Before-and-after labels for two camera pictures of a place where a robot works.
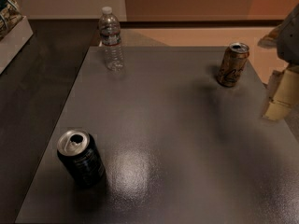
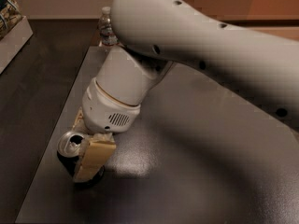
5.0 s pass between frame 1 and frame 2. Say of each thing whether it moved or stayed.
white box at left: stayed
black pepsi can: stayed
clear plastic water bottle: stayed
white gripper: moved
